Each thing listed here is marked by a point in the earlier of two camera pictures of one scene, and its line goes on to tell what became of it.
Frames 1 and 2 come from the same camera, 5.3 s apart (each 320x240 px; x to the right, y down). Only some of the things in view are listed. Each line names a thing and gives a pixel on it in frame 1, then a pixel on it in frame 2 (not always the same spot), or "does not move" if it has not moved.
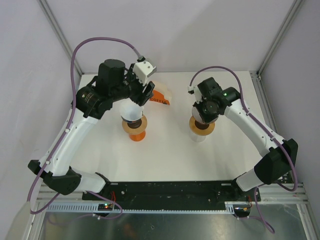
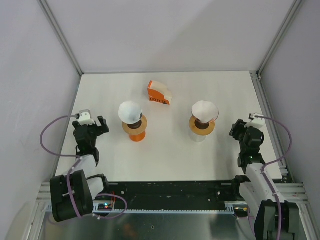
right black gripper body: [205, 110] to [239, 135]
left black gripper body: [133, 88] to [95, 131]
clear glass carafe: [196, 138] does not move
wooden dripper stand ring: [135, 130] does not move
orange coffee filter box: [159, 97] does not move
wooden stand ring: [199, 131] does not move
